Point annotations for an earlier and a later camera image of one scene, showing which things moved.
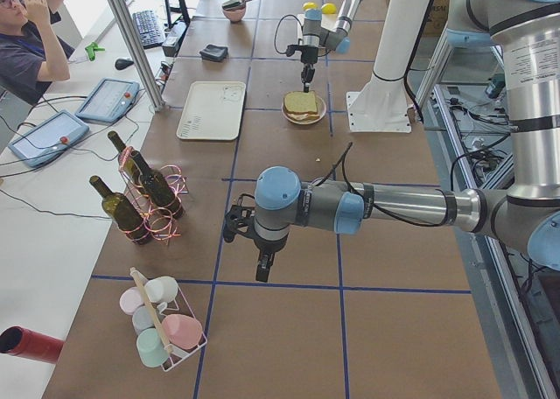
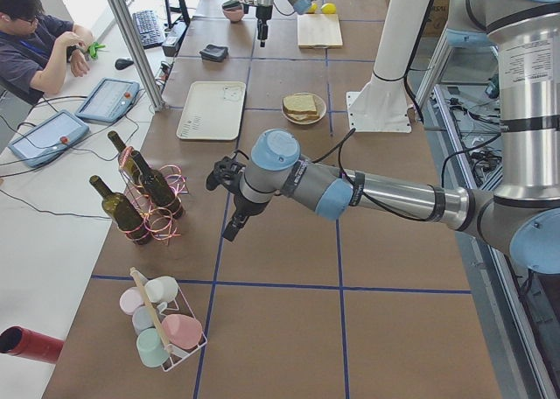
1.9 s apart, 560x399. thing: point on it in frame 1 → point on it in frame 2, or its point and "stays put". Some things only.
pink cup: x=183 y=330 stays put
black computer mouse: x=122 y=64 stays put
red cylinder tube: x=31 y=345 stays put
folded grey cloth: x=213 y=52 stays put
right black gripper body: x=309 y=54 → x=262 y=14
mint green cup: x=151 y=347 stays put
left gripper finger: x=262 y=274 → x=231 y=230
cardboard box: x=438 y=17 stays put
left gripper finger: x=267 y=269 → x=245 y=220
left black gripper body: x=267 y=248 → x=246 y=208
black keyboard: x=149 y=30 stays put
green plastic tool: x=92 y=49 stays put
